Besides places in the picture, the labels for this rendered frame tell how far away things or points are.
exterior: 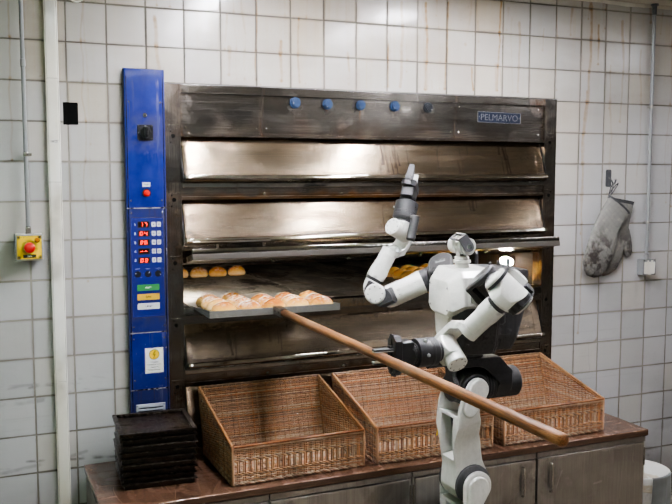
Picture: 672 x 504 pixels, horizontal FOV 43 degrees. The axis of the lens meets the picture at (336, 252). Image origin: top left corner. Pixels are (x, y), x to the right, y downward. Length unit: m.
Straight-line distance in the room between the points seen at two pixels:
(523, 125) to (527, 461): 1.60
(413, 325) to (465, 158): 0.82
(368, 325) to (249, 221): 0.75
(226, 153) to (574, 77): 1.82
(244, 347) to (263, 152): 0.84
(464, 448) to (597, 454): 1.03
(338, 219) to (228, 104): 0.70
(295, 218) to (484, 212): 0.97
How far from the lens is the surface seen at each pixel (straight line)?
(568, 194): 4.41
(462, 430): 3.10
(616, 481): 4.15
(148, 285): 3.51
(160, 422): 3.41
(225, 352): 3.66
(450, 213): 4.04
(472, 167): 4.08
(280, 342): 3.73
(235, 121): 3.63
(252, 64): 3.66
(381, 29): 3.90
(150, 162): 3.49
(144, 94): 3.50
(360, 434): 3.43
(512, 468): 3.77
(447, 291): 2.96
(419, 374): 2.31
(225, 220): 3.60
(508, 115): 4.22
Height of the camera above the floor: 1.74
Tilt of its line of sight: 5 degrees down
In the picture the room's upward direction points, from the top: straight up
